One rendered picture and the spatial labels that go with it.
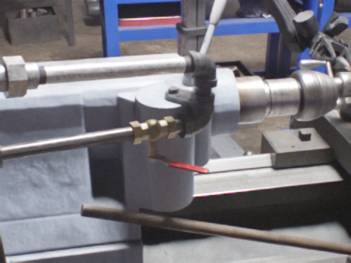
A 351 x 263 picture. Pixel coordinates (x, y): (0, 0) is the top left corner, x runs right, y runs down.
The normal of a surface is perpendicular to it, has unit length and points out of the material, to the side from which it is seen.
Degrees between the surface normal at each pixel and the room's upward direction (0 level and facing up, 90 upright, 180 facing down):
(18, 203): 66
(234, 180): 0
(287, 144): 0
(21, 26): 90
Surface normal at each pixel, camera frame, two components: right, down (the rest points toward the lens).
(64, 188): 0.17, 0.09
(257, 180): 0.00, -0.89
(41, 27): 0.33, 0.44
